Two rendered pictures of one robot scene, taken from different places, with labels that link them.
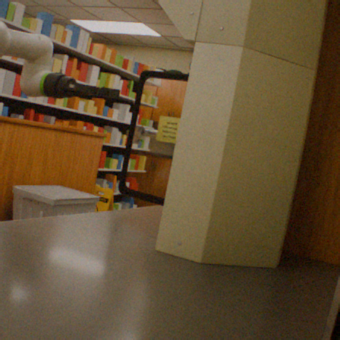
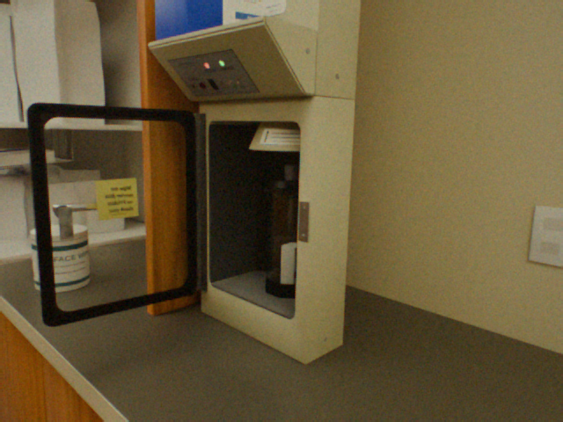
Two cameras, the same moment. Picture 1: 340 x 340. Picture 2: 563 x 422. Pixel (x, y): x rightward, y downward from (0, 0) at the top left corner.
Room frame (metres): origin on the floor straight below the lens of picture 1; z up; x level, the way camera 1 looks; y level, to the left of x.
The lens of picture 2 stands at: (0.78, 0.70, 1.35)
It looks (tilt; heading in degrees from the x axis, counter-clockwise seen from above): 10 degrees down; 291
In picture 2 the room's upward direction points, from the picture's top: 1 degrees clockwise
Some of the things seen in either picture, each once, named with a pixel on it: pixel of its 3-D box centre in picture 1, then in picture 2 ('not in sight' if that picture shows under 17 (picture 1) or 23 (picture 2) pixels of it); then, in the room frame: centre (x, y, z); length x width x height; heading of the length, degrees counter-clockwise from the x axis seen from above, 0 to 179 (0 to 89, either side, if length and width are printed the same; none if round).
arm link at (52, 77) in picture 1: (58, 84); not in sight; (1.61, 0.47, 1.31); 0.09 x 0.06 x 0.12; 157
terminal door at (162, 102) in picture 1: (169, 138); (124, 212); (1.37, 0.03, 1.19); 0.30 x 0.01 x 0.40; 59
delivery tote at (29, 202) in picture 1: (54, 212); not in sight; (3.33, 0.83, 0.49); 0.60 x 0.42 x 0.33; 157
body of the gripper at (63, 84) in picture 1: (73, 87); not in sight; (1.58, 0.41, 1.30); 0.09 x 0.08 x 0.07; 67
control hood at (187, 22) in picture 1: (200, 38); (224, 67); (1.16, 0.00, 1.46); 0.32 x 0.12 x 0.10; 157
